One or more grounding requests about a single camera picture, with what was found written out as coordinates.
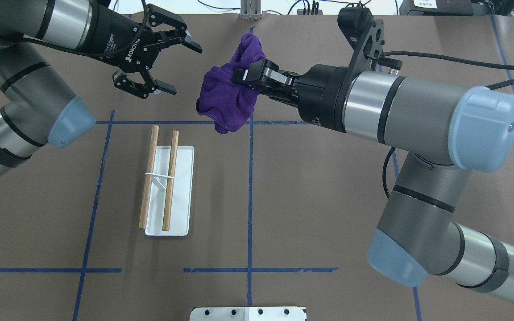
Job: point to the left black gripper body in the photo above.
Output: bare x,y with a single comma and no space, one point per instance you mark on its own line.
107,32

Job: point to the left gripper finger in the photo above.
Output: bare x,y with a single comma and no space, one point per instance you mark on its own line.
141,90
164,29

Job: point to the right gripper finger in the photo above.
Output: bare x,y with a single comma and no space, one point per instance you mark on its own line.
264,73
283,94

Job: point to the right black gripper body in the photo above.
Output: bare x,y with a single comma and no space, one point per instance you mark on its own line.
321,96

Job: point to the purple towel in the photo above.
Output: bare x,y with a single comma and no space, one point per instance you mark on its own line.
229,104

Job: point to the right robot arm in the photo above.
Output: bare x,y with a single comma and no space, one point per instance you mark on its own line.
447,131

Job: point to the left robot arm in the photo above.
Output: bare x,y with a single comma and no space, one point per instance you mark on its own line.
42,108

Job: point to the wooden rack rod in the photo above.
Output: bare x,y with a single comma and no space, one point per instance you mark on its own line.
153,142
170,181

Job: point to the white towel rack base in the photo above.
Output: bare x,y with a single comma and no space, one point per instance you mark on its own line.
179,222

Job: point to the black box with label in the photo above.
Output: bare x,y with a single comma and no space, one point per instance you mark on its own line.
436,8

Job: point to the grey aluminium frame post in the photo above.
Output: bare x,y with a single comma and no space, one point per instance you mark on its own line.
250,10

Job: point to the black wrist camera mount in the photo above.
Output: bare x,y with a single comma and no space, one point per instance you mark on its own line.
365,34

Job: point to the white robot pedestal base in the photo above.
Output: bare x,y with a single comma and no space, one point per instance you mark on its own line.
263,313

